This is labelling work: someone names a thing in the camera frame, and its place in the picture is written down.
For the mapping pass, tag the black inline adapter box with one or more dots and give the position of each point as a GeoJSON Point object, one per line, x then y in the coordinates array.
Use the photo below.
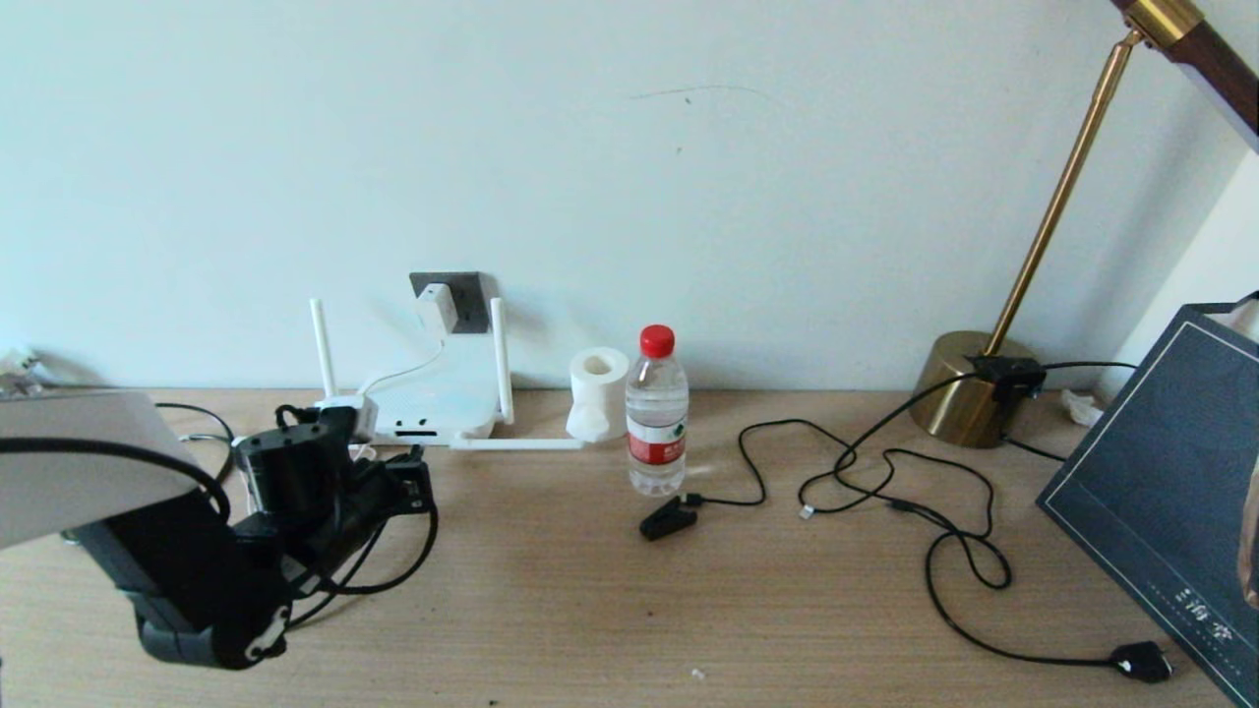
{"type": "Point", "coordinates": [1008, 377]}

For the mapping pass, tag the dark teal gift bag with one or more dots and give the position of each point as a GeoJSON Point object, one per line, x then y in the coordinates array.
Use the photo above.
{"type": "Point", "coordinates": [1161, 472]}

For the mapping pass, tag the water bottle with red cap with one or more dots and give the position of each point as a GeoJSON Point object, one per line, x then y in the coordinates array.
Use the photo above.
{"type": "Point", "coordinates": [657, 413]}

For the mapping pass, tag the crumpled white tissue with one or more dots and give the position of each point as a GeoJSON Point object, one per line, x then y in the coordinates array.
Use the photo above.
{"type": "Point", "coordinates": [1082, 408]}

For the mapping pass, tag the white router with antennas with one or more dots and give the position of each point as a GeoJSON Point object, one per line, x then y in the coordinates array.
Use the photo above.
{"type": "Point", "coordinates": [443, 403]}

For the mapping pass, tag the white toilet paper roll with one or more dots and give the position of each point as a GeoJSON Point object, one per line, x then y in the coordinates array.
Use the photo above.
{"type": "Point", "coordinates": [598, 403]}

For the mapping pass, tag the grey wall socket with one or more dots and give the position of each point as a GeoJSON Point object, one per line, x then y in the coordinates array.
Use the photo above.
{"type": "Point", "coordinates": [474, 295]}

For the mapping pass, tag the brass desk lamp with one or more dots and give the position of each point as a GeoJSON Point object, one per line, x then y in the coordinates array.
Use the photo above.
{"type": "Point", "coordinates": [949, 403]}

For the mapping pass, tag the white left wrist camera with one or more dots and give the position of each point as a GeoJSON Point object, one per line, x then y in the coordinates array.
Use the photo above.
{"type": "Point", "coordinates": [356, 413]}

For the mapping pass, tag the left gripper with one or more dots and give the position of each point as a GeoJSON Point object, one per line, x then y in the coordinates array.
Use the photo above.
{"type": "Point", "coordinates": [354, 506]}

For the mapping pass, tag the clear plastic object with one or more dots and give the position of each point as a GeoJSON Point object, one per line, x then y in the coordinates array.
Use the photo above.
{"type": "Point", "coordinates": [18, 369]}

